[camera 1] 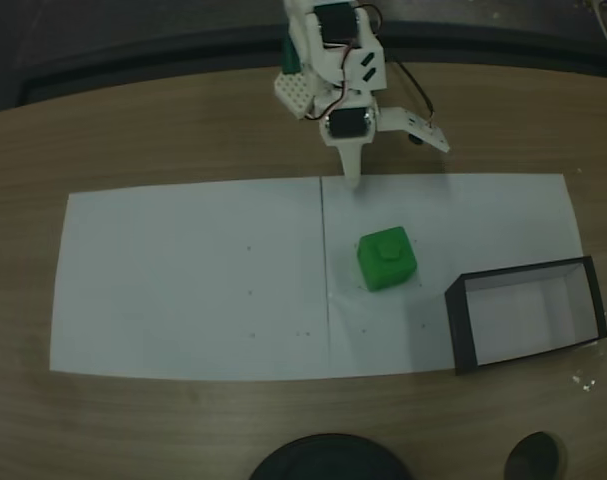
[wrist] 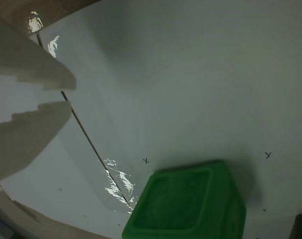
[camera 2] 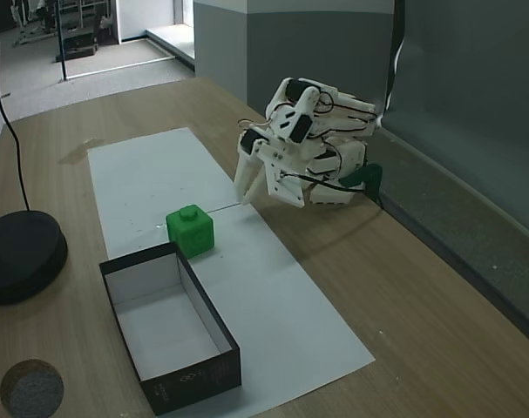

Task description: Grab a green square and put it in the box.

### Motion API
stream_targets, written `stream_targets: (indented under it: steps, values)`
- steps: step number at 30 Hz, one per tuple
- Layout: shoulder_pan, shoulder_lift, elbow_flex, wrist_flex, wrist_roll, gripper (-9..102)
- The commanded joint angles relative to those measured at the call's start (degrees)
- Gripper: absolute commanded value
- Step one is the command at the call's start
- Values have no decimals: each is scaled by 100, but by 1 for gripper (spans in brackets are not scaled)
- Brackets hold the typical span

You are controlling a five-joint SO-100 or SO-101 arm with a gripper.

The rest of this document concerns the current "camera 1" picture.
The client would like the dark brown cardboard box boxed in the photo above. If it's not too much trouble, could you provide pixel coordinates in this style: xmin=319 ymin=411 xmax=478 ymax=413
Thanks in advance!
xmin=443 ymin=255 xmax=607 ymax=377

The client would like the green cube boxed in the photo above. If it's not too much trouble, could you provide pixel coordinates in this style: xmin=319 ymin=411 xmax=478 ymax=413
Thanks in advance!
xmin=355 ymin=226 xmax=419 ymax=293

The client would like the white paper sheet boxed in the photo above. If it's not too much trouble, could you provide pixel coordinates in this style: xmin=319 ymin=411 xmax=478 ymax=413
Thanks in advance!
xmin=320 ymin=172 xmax=587 ymax=384
xmin=49 ymin=176 xmax=331 ymax=382

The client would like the black round-base stand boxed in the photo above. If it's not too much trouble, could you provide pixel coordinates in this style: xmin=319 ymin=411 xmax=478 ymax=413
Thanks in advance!
xmin=247 ymin=433 xmax=414 ymax=480

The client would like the white gripper camera mount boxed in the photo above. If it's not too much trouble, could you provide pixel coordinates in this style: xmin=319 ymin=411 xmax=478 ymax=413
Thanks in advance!
xmin=377 ymin=105 xmax=452 ymax=154

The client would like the black camera cable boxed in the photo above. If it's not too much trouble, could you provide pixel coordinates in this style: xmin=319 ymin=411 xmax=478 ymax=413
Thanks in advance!
xmin=390 ymin=58 xmax=438 ymax=126

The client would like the round table cable hole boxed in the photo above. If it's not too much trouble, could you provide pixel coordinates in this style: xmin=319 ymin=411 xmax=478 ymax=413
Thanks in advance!
xmin=504 ymin=431 xmax=567 ymax=480

